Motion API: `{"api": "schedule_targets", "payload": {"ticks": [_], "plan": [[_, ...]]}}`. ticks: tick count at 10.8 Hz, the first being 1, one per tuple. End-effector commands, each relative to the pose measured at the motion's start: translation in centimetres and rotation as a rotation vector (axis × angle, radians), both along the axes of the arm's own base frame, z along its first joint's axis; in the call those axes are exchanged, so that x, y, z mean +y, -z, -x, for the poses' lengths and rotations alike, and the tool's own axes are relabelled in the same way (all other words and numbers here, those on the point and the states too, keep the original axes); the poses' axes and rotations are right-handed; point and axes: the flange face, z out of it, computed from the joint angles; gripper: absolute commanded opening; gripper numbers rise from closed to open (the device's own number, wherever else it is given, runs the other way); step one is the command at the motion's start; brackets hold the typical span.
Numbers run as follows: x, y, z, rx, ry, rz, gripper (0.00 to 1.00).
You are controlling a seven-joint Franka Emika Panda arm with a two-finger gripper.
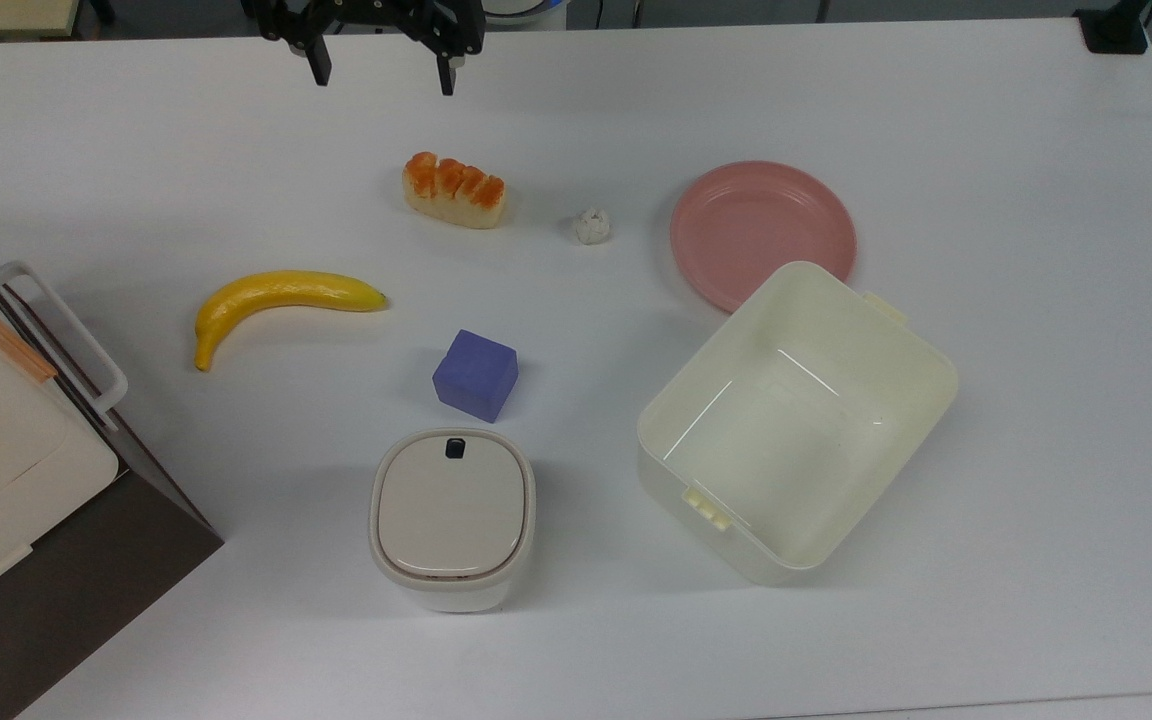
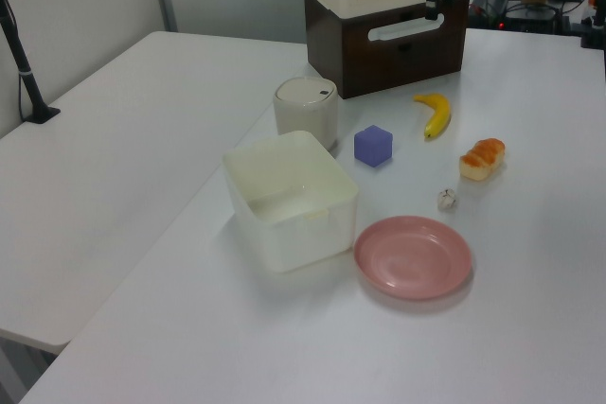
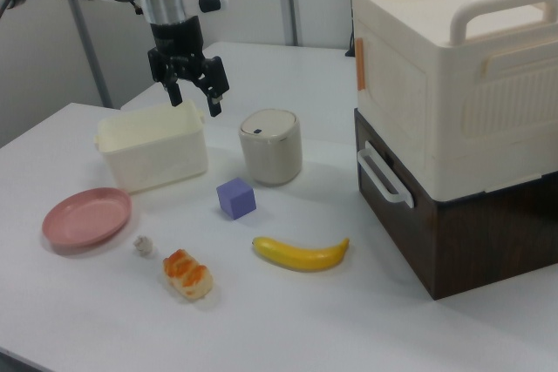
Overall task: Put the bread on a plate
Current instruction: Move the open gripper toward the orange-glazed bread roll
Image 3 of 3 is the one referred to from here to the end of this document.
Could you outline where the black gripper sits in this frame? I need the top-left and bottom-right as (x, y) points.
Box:
(146, 17), (231, 118)

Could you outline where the glazed bread roll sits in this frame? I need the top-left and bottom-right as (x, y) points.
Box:
(162, 248), (215, 302)

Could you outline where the pink round plate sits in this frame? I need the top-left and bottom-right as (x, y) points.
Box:
(41, 186), (133, 248)

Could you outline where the cream plastic open bin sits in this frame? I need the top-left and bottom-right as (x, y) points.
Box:
(92, 98), (210, 194)

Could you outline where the beige mini trash can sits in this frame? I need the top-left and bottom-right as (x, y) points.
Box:
(237, 108), (304, 186)

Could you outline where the purple foam cube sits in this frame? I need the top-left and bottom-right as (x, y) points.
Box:
(215, 177), (256, 221)

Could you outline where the crumpled white paper ball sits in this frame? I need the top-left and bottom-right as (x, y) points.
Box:
(132, 234), (154, 257)

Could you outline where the yellow banana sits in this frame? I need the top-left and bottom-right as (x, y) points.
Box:
(251, 235), (351, 273)

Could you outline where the cream plastic storage box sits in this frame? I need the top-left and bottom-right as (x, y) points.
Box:
(350, 0), (558, 195)

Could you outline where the white oven appliance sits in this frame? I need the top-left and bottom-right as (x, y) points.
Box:
(353, 107), (558, 302)

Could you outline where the orange strip door handle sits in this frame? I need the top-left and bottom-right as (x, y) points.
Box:
(355, 37), (367, 91)

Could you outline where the black background cable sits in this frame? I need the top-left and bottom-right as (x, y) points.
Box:
(345, 0), (359, 58)

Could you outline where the white drawer handle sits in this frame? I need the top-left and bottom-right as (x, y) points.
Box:
(357, 140), (415, 209)

